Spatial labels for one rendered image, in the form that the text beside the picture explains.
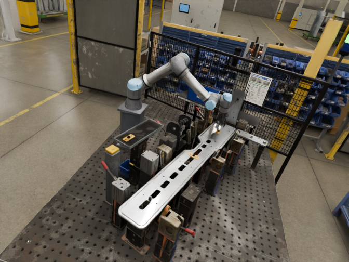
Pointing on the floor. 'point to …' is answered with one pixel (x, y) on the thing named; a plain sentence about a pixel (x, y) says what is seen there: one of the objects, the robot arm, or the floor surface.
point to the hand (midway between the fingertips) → (218, 129)
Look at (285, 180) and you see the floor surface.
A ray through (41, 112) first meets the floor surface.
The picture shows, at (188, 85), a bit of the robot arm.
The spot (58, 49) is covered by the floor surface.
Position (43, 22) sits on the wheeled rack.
